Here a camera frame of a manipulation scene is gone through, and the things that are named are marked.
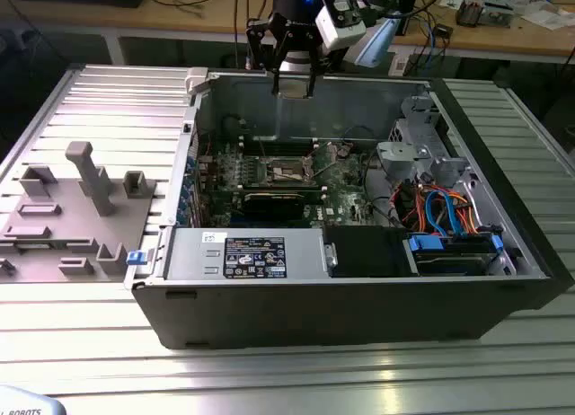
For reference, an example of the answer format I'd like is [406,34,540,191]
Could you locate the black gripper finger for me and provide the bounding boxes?
[306,30,334,98]
[245,18,289,95]

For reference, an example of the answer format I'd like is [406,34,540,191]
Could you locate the silver CPU chip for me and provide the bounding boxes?
[278,80,310,101]

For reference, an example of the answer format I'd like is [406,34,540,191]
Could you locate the metal socket cover frame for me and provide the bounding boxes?
[303,141,341,179]

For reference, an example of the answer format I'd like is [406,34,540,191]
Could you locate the CPU socket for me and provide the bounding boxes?
[262,154,318,185]

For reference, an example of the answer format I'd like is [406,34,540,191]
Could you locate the grey plastic corner clamp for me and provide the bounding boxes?
[184,66,211,95]

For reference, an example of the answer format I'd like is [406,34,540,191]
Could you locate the wooden desk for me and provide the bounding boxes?
[0,0,575,65]

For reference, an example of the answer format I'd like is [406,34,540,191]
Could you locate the green RAM stick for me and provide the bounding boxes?
[241,185,327,203]

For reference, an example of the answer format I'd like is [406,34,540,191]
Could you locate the grey metal drive cage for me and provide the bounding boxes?
[375,93,478,188]

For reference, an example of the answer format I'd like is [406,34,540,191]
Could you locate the black upright box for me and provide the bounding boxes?
[397,0,420,38]

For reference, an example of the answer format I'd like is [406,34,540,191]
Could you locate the green motherboard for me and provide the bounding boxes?
[197,138,394,231]

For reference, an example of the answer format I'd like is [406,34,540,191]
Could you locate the black graphics card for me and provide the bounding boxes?
[242,190,306,221]

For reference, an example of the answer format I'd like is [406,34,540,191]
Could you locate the black finned cooler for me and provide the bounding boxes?
[456,0,485,29]

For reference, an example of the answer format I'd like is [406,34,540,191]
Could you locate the grey power supply unit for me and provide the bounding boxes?
[162,227,330,282]

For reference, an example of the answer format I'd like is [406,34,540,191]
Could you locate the hard disk in blue carrier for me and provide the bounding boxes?
[405,234,504,278]

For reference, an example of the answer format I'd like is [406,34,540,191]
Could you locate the grey metal device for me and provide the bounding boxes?
[481,0,514,29]

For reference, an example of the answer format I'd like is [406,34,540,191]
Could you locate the black PC case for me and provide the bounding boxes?
[123,66,575,351]

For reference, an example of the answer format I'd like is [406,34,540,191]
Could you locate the white paper sheets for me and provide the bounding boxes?
[520,8,575,31]

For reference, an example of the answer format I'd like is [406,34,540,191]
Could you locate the grey parts rack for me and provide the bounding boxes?
[0,140,157,285]

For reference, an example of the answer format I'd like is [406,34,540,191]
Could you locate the pale blue teach pendant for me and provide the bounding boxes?
[0,384,68,415]

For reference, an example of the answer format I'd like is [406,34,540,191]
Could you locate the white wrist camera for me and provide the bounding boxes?
[314,0,366,52]

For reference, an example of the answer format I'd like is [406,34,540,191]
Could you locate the blue data wire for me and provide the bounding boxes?
[423,188,464,236]

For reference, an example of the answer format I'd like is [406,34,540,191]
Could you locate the orange wire bundle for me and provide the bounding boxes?
[394,183,485,235]

